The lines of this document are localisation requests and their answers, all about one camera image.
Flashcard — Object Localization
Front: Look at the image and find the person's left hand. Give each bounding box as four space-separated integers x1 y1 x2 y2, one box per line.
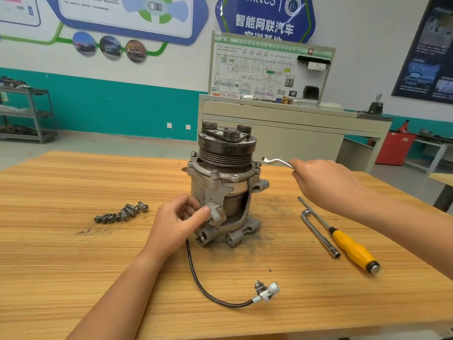
140 193 212 264

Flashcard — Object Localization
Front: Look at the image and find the person's right hand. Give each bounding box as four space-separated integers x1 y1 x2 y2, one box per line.
290 158 374 218

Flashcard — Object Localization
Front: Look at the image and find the silver L-shaped socket wrench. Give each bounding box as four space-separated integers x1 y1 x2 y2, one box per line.
301 209 341 260

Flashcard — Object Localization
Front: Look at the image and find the silver combination wrench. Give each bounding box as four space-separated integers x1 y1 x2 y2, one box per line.
261 156 295 170

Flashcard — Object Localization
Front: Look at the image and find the grey metal compressor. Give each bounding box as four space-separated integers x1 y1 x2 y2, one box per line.
182 120 280 309

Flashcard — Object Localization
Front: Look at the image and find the person's left forearm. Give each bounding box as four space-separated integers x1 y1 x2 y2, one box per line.
67 250 169 340

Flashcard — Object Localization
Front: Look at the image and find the person's right forearm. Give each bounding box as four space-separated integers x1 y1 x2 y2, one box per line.
354 195 453 281

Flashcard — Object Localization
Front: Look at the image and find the beige workbench cabinet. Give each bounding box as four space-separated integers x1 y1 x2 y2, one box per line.
197 94 394 173

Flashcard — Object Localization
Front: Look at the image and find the red cabinet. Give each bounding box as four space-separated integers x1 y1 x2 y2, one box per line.
375 129 418 166

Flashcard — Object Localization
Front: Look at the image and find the small black device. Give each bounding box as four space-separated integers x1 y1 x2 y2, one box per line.
365 94 385 115

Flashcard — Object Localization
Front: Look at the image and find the wooden side table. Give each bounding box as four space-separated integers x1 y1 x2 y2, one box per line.
428 172 453 212

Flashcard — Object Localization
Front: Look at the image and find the white wiring display board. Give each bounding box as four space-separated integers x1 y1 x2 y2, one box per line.
208 31 337 105

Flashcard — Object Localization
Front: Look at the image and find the grey metal shelf cart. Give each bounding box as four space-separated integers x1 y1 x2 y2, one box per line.
0 76 58 144

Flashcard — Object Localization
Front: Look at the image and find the blue rounded infographic panel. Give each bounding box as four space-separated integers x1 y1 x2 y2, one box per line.
44 0 210 46

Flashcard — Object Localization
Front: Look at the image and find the yellow handled screwdriver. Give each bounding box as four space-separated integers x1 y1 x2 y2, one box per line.
297 196 381 275

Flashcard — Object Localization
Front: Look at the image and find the dark wall poster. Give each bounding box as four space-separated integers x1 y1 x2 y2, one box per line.
391 0 453 103

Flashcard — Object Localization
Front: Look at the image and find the round photo wall decal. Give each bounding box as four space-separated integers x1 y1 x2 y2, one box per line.
99 35 123 60
72 31 97 57
125 39 147 64

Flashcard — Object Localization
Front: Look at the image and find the blue hexagon wall sign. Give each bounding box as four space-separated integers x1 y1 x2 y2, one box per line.
215 0 317 44

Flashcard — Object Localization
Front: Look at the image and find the white infographic wall panel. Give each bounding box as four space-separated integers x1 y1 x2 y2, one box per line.
0 0 42 27

